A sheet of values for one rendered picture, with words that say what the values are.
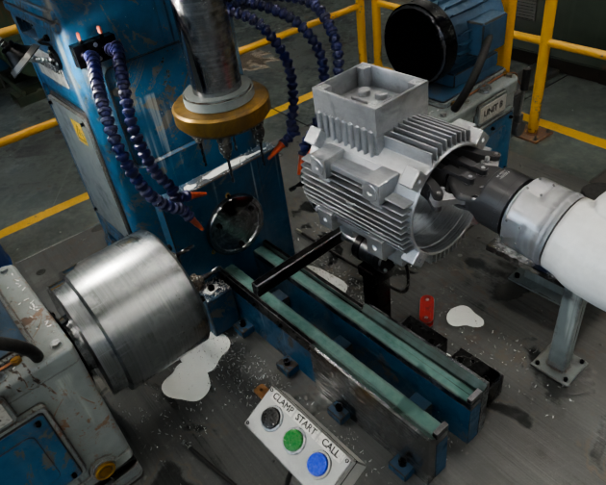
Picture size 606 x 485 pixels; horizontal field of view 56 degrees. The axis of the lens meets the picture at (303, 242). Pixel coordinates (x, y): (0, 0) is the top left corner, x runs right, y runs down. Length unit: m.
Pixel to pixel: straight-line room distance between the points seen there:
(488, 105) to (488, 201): 0.74
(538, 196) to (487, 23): 0.76
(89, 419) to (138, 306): 0.20
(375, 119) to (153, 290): 0.49
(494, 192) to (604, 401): 0.65
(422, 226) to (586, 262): 0.29
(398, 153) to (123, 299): 0.52
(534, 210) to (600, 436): 0.62
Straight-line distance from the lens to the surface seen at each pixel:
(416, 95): 0.78
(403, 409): 1.03
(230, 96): 1.03
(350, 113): 0.76
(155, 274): 1.01
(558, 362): 1.24
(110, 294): 1.00
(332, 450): 0.80
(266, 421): 0.85
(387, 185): 0.72
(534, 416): 1.19
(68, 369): 0.95
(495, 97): 1.43
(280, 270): 1.12
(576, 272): 0.65
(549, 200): 0.67
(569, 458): 1.16
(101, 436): 1.07
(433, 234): 0.84
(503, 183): 0.69
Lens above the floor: 1.76
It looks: 38 degrees down
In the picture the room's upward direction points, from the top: 9 degrees counter-clockwise
